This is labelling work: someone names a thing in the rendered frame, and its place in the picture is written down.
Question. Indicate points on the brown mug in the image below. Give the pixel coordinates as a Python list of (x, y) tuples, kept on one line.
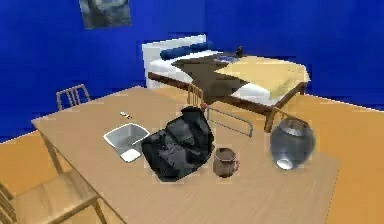
[(225, 162)]

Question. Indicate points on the light wooden slatted chair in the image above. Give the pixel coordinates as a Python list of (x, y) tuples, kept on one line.
[(195, 94)]

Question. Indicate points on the black crumpled cloth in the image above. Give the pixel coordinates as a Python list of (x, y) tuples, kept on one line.
[(178, 145)]

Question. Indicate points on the dark blue bolster pillow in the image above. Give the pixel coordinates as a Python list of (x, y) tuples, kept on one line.
[(186, 50)]

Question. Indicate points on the small white flat object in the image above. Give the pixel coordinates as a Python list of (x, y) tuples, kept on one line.
[(125, 115)]

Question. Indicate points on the white square bowl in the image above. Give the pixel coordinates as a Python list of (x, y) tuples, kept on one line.
[(126, 140)]

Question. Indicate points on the small black object on bed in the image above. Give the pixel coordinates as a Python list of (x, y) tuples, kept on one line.
[(239, 50)]

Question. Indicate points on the yellow blanket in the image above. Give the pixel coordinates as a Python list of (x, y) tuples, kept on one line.
[(266, 75)]

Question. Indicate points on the light wooden table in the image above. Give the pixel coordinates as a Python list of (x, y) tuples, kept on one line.
[(133, 186)]

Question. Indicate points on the grey round vase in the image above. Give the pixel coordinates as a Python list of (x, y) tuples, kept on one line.
[(291, 144)]

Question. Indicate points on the white bed with wooden frame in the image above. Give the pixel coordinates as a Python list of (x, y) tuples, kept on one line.
[(200, 71)]

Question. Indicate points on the grey framed wall picture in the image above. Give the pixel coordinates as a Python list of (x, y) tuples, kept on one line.
[(105, 12)]

